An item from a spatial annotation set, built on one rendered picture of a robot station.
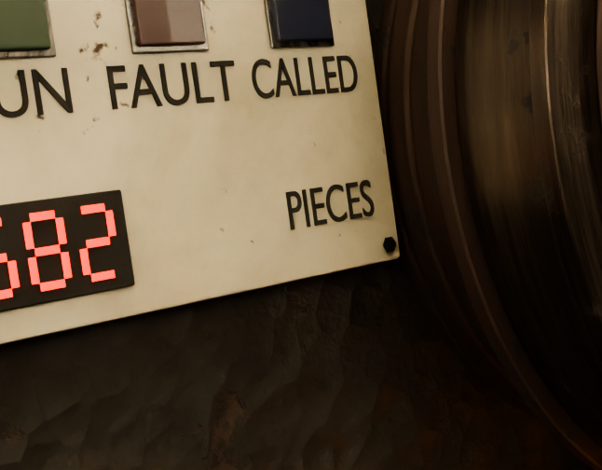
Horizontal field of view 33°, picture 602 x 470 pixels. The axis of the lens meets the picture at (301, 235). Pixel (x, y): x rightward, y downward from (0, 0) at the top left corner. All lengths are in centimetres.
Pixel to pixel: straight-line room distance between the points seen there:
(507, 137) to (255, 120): 12
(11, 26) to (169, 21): 8
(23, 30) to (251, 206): 14
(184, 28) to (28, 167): 10
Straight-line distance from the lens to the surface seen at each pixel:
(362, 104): 56
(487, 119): 50
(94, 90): 47
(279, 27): 53
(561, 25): 48
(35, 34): 46
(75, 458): 49
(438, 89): 51
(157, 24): 49
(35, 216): 45
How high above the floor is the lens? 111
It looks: 3 degrees down
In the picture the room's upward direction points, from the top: 8 degrees counter-clockwise
